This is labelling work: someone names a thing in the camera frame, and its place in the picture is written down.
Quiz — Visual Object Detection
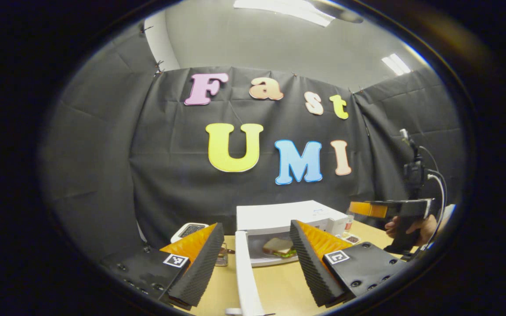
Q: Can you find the white microwave oven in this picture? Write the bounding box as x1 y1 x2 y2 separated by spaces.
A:
235 201 354 316

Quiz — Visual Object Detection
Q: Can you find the black backdrop cloth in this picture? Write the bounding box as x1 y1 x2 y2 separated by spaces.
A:
38 22 466 264

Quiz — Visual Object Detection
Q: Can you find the white cable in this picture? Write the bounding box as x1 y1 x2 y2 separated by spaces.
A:
428 174 448 246

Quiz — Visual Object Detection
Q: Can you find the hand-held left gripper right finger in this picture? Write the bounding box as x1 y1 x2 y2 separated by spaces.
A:
289 219 407 308

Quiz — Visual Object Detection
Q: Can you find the small ceiling light panel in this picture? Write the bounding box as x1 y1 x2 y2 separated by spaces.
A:
381 54 412 76

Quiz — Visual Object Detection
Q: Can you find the metal wire rack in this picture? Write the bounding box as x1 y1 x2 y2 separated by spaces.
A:
216 244 236 267

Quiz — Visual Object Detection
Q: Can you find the large ceiling light panel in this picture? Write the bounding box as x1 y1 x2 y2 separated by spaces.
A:
234 0 335 27

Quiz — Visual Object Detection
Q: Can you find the sandwich with lettuce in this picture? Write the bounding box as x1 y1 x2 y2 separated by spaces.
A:
262 237 297 259

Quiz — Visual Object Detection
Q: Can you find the white toaster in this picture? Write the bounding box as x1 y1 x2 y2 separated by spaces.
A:
170 223 210 243

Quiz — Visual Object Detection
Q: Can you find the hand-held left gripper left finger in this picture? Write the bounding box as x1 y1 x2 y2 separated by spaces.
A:
100 223 225 308

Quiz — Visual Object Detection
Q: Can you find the black cable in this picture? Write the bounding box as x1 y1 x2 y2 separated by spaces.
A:
419 146 441 174

